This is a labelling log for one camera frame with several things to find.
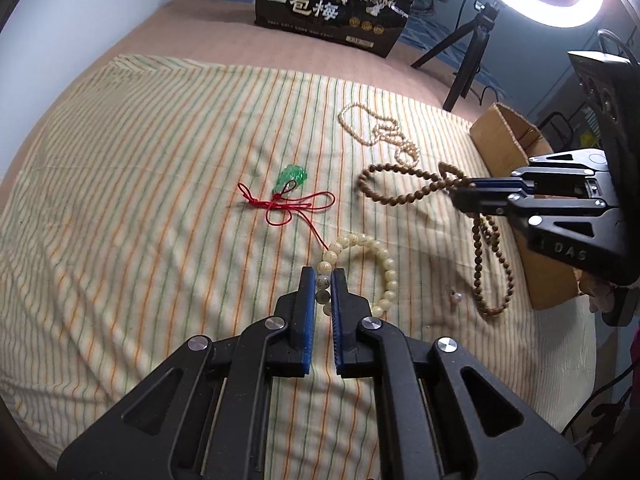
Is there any striped cloth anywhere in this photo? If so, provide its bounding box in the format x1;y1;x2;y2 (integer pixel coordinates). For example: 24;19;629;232
0;54;599;472

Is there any cardboard box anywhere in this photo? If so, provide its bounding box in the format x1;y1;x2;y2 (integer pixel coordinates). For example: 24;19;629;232
469;102;592;311

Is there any green pendant on red cord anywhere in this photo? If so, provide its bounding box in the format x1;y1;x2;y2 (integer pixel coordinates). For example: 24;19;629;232
237;164;337;252

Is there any tan bed sheet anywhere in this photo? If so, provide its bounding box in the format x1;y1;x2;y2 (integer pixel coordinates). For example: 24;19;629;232
0;0;491;241

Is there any brown wooden bead necklace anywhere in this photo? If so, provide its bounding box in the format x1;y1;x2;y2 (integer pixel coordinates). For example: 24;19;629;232
356;161;516;318

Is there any black tripod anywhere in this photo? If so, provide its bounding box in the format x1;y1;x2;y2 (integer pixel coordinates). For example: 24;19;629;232
410;0;504;112

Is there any black printed gift box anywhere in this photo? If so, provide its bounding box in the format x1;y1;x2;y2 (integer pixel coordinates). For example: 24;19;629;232
254;0;417;59

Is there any black cable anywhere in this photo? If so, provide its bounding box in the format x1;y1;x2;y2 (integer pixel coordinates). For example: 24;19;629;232
559;355;637;461

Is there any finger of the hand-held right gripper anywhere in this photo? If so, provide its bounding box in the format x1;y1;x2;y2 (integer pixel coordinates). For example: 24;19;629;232
449;192;626;282
448;147;610;196

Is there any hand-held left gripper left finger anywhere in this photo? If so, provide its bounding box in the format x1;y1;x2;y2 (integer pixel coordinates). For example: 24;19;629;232
57;267;316;480

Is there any cream bead bracelet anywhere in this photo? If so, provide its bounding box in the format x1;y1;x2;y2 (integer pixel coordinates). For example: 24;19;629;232
313;233;400;317

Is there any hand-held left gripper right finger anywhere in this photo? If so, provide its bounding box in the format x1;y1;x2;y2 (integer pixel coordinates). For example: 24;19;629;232
330;268;587;480

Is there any white pearl necklace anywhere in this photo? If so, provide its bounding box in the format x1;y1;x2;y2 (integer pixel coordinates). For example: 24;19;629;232
338;103;421;167

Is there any person's right hand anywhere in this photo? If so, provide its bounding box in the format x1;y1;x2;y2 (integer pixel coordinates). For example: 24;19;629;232
579;269;610;314

